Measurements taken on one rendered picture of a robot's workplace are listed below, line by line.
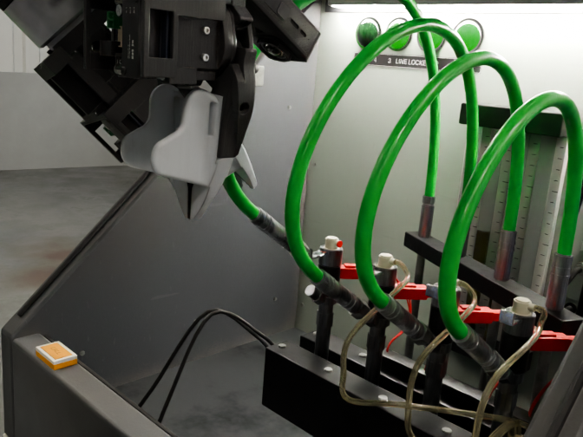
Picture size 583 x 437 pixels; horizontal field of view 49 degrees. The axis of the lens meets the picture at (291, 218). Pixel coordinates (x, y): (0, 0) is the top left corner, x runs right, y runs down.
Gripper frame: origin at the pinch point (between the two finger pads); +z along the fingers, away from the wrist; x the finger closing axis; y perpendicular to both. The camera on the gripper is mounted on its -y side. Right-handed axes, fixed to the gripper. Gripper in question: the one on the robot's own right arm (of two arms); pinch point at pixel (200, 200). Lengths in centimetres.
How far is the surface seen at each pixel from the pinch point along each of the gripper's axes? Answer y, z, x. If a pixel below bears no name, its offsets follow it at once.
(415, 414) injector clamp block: -26.1, 24.7, 4.1
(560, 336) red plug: -32.0, 13.5, 14.9
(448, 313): -14.9, 7.9, 12.4
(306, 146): -14.3, -2.8, -3.6
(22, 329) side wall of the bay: -5, 27, -43
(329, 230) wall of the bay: -57, 19, -37
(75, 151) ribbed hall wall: -305, 105, -624
